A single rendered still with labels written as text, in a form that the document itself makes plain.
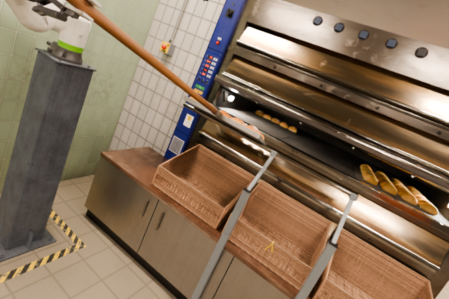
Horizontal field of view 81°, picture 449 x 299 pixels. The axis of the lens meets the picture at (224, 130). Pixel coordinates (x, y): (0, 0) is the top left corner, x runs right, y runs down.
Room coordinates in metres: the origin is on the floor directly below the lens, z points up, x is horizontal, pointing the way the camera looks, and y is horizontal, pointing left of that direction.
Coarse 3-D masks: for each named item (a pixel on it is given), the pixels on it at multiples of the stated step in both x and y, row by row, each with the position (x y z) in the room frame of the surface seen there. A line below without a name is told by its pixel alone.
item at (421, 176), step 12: (228, 84) 1.95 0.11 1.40; (252, 96) 1.87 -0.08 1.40; (276, 108) 1.79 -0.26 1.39; (300, 120) 1.73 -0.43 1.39; (324, 132) 1.71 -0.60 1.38; (348, 144) 1.69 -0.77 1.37; (360, 144) 1.58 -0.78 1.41; (372, 156) 1.68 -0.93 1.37; (384, 156) 1.53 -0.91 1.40; (396, 168) 1.66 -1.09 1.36; (408, 168) 1.48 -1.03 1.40; (432, 180) 1.43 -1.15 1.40
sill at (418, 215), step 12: (216, 108) 2.12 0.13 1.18; (264, 132) 1.97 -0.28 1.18; (276, 144) 1.90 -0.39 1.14; (288, 144) 1.90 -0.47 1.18; (300, 156) 1.83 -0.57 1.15; (312, 156) 1.85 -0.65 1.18; (324, 168) 1.76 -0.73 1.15; (348, 180) 1.70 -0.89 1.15; (372, 192) 1.64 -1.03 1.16; (396, 204) 1.59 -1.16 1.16; (420, 216) 1.53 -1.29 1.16; (444, 228) 1.49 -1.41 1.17
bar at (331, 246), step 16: (224, 128) 1.67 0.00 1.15; (256, 144) 1.57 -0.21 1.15; (288, 160) 1.49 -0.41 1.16; (256, 176) 1.41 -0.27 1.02; (320, 176) 1.42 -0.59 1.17; (352, 192) 1.35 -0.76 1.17; (240, 208) 1.31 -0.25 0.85; (224, 240) 1.31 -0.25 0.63; (336, 240) 1.17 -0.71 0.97; (320, 256) 1.15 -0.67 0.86; (208, 272) 1.31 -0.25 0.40; (320, 272) 1.13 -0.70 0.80; (304, 288) 1.14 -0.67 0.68
